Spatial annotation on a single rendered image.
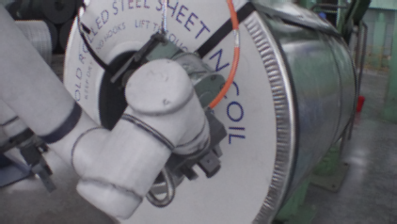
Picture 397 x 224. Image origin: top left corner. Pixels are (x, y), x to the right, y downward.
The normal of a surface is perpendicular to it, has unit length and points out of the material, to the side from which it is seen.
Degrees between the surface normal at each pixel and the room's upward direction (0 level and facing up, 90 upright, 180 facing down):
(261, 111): 90
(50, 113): 97
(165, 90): 49
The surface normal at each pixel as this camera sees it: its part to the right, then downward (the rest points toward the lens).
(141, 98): -0.19, -0.47
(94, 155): -0.45, -0.54
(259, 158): -0.61, 0.17
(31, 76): 0.83, 0.09
